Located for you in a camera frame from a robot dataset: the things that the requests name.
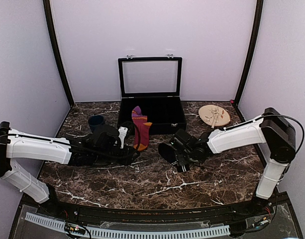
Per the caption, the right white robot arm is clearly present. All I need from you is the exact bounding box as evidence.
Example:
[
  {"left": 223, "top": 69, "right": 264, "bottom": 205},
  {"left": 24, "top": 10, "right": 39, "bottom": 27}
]
[{"left": 170, "top": 108, "right": 302, "bottom": 216}]

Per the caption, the black storage box with lid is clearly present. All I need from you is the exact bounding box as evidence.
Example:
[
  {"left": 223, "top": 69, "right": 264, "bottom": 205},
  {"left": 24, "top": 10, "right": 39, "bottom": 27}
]
[{"left": 117, "top": 55, "right": 187, "bottom": 135}]

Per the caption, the black frame post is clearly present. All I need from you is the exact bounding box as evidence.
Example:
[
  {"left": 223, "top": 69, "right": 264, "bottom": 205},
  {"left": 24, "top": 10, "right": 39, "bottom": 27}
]
[
  {"left": 234, "top": 0, "right": 264, "bottom": 107},
  {"left": 43, "top": 0, "right": 75, "bottom": 107}
]

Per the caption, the maroon orange purple sock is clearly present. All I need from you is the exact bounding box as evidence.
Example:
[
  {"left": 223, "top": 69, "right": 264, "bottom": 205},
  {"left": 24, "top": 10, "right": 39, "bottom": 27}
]
[{"left": 131, "top": 106, "right": 152, "bottom": 151}]

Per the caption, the right black frame post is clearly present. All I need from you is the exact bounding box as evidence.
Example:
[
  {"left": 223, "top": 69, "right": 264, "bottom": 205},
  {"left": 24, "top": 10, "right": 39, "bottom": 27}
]
[{"left": 234, "top": 0, "right": 264, "bottom": 107}]

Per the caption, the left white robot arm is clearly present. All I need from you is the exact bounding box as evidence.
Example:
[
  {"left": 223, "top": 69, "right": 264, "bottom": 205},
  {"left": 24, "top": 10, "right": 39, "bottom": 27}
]
[{"left": 0, "top": 121, "right": 140, "bottom": 217}]

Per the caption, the black front rail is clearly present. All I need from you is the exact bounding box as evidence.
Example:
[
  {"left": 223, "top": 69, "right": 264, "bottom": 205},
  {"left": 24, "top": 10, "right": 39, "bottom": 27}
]
[{"left": 39, "top": 201, "right": 273, "bottom": 224}]

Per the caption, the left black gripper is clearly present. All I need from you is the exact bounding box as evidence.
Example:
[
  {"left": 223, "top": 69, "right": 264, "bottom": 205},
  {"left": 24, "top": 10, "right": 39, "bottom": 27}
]
[{"left": 94, "top": 144, "right": 140, "bottom": 166}]

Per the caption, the left black frame post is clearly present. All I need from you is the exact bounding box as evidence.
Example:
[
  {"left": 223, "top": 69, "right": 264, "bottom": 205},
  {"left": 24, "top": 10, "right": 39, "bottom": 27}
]
[{"left": 43, "top": 0, "right": 75, "bottom": 107}]

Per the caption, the white slotted cable duct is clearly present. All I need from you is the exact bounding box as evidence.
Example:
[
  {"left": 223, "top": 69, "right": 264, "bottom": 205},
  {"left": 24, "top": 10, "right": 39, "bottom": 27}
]
[{"left": 24, "top": 212, "right": 230, "bottom": 239}]

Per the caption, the black sock with white stripes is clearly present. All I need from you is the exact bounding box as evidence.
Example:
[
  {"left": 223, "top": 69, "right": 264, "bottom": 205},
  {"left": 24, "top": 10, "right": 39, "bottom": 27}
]
[{"left": 158, "top": 143, "right": 190, "bottom": 173}]

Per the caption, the dark blue cup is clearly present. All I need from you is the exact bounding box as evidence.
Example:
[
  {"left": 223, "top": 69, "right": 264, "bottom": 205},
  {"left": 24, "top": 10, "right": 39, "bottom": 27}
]
[{"left": 88, "top": 115, "right": 105, "bottom": 133}]

